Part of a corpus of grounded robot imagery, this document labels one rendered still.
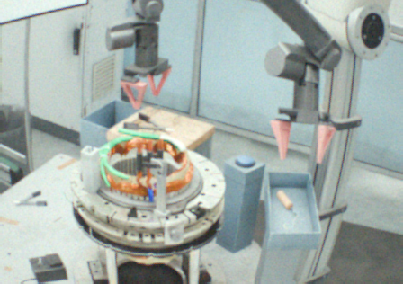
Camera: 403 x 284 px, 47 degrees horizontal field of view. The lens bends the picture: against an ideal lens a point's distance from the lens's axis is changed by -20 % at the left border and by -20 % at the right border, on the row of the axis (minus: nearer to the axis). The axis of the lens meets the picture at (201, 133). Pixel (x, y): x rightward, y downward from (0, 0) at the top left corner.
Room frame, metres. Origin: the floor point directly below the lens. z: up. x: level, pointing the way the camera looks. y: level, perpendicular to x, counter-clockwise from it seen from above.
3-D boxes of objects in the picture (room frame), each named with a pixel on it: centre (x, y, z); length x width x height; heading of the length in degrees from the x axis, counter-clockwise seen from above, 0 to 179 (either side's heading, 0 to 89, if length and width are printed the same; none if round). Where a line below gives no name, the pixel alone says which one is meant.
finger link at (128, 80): (1.20, 0.15, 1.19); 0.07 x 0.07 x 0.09; 64
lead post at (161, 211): (0.83, 0.06, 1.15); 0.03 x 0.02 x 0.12; 59
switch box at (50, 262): (0.92, 0.37, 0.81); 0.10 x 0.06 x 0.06; 122
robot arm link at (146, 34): (1.22, 0.15, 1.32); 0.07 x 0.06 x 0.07; 118
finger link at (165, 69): (1.25, 0.12, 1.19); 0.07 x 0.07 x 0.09; 64
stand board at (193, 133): (1.26, 0.10, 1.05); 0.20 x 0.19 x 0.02; 63
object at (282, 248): (0.96, -0.20, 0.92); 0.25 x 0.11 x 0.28; 179
